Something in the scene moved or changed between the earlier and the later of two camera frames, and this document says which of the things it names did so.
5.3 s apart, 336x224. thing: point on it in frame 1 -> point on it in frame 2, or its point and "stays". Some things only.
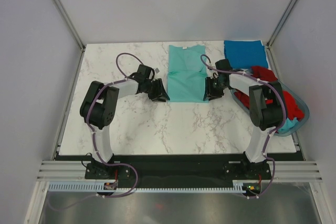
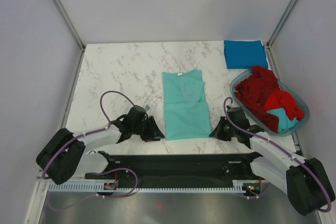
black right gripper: [210, 93] -> [217, 132]
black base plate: [177, 171] stays
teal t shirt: [187, 75] -> [186, 112]
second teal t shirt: [288, 124] stays
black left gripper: [160, 95] -> [153, 131]
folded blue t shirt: [245, 54] stays
